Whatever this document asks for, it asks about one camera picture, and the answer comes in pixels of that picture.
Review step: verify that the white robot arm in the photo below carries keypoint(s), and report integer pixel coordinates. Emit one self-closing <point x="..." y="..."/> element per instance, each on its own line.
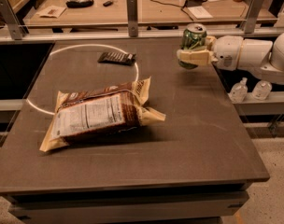
<point x="264" y="59"/>

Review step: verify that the clear plastic bottle left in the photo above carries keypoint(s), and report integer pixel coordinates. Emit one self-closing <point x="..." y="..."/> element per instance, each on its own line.
<point x="239" y="91"/>

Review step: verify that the white notepad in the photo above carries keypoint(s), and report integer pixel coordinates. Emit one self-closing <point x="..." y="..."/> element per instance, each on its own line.
<point x="200" y="12"/>

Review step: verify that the green soda can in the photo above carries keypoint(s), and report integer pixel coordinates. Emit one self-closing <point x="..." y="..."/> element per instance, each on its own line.
<point x="193" y="38"/>

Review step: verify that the black oblong object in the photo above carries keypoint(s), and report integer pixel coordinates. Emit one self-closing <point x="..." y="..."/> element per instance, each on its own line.
<point x="79" y="3"/>

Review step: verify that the paper napkin on desk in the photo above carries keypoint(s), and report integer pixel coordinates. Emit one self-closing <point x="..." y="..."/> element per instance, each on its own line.
<point x="51" y="12"/>

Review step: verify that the clear plastic bottle right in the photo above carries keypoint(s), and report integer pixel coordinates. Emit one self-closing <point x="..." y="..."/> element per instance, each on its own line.
<point x="261" y="90"/>

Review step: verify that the right metal bracket post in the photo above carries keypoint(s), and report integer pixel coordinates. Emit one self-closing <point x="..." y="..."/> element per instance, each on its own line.
<point x="248" y="24"/>

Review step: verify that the small black device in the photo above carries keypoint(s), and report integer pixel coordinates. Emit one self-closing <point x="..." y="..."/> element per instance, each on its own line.
<point x="108" y="3"/>

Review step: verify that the clear plastic bottle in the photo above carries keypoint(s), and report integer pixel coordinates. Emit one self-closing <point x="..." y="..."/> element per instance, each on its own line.
<point x="239" y="91"/>
<point x="261" y="90"/>

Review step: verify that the middle metal bracket post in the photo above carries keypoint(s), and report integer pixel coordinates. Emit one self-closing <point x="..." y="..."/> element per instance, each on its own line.
<point x="132" y="17"/>

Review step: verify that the metal bracket post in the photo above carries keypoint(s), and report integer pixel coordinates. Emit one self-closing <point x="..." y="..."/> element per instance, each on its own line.
<point x="15" y="28"/>
<point x="132" y="17"/>
<point x="248" y="24"/>

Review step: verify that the dark chocolate bar wrapper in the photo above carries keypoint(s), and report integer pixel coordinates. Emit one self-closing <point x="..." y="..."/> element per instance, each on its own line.
<point x="117" y="58"/>

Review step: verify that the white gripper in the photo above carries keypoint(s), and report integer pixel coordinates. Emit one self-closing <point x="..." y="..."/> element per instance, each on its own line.
<point x="226" y="52"/>

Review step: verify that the left metal bracket post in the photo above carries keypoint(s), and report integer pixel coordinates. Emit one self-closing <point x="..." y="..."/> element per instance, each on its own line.
<point x="15" y="28"/>

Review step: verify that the brown and cream snack bag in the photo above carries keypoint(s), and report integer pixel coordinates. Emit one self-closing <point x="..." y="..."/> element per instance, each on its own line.
<point x="109" y="110"/>

